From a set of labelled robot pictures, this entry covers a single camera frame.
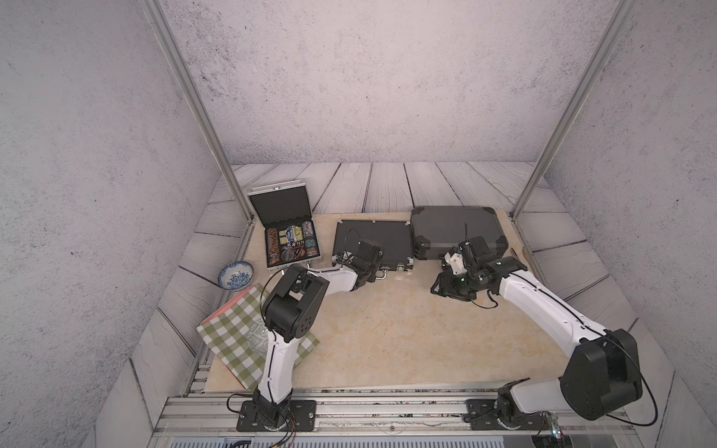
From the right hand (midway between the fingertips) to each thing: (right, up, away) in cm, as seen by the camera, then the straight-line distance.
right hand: (440, 290), depth 83 cm
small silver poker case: (-53, +25, +26) cm, 64 cm away
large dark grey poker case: (+7, +18, +27) cm, 34 cm away
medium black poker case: (-11, +15, +21) cm, 28 cm away
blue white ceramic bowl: (-68, +2, +18) cm, 71 cm away
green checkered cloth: (-62, -14, +5) cm, 63 cm away
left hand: (-15, +8, +19) cm, 25 cm away
